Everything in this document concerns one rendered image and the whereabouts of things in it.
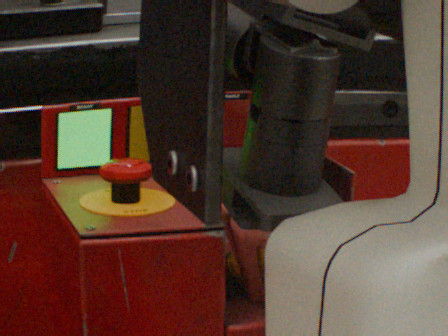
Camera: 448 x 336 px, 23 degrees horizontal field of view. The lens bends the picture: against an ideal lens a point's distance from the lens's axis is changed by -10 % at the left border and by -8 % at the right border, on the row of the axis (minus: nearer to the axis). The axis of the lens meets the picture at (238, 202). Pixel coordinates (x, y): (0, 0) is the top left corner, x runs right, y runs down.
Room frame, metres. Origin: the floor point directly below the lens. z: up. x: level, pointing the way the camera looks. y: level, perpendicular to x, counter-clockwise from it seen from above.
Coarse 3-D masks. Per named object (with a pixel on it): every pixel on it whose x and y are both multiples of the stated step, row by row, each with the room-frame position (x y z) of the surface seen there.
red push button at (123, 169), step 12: (108, 168) 0.81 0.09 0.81; (120, 168) 0.80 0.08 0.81; (132, 168) 0.81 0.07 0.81; (144, 168) 0.81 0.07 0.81; (108, 180) 0.81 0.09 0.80; (120, 180) 0.80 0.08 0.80; (132, 180) 0.80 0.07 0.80; (144, 180) 0.81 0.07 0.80; (120, 192) 0.81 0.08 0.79; (132, 192) 0.81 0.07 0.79
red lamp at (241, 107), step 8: (224, 104) 0.93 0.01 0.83; (232, 104) 0.93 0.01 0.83; (240, 104) 0.94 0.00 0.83; (248, 104) 0.94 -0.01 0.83; (224, 112) 0.93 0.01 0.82; (232, 112) 0.93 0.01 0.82; (240, 112) 0.94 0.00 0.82; (224, 120) 0.93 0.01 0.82; (232, 120) 0.93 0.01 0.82; (240, 120) 0.94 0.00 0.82; (224, 128) 0.93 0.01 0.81; (232, 128) 0.93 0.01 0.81; (240, 128) 0.94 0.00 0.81; (224, 136) 0.93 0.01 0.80; (232, 136) 0.93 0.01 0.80; (240, 136) 0.94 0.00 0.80; (224, 144) 0.93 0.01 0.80; (232, 144) 0.93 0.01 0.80; (240, 144) 0.94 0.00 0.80
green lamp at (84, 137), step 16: (80, 112) 0.89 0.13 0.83; (96, 112) 0.90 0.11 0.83; (64, 128) 0.89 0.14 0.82; (80, 128) 0.89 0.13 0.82; (96, 128) 0.90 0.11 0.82; (64, 144) 0.89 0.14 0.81; (80, 144) 0.89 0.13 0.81; (96, 144) 0.90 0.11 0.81; (64, 160) 0.89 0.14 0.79; (80, 160) 0.89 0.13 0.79; (96, 160) 0.90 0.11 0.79
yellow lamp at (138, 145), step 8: (136, 112) 0.91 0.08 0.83; (136, 120) 0.91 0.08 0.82; (136, 128) 0.91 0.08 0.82; (136, 136) 0.91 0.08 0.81; (144, 136) 0.91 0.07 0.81; (136, 144) 0.91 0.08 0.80; (144, 144) 0.91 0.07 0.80; (136, 152) 0.91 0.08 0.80; (144, 152) 0.91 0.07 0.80; (144, 160) 0.91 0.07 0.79
